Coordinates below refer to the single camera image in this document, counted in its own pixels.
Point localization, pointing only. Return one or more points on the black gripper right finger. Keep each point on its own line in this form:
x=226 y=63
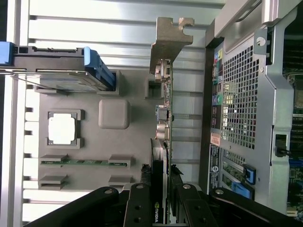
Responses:
x=196 y=208

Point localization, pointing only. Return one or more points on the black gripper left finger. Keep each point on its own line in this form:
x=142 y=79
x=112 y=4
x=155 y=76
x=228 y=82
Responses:
x=138 y=208

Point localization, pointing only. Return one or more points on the blue card retainer clip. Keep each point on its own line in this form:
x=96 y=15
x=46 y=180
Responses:
x=243 y=190
x=249 y=173

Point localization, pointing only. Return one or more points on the gray parts rack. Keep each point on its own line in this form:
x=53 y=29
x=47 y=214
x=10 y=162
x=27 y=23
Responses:
x=113 y=146

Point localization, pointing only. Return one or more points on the green RAM stick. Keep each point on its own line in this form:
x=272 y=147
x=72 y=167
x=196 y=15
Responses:
x=90 y=162

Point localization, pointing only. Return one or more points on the orange service tag label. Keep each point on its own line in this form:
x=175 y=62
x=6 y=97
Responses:
x=215 y=139

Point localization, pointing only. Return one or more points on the silver CPU chip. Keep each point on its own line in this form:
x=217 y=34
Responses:
x=62 y=128

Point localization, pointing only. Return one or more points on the open black PC case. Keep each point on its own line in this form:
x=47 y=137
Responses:
x=270 y=94

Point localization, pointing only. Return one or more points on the green motherboard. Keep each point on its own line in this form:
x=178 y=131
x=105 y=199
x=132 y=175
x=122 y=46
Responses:
x=297 y=113

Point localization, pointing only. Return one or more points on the hard disk in blue carrier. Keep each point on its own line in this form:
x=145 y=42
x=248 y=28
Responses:
x=47 y=61

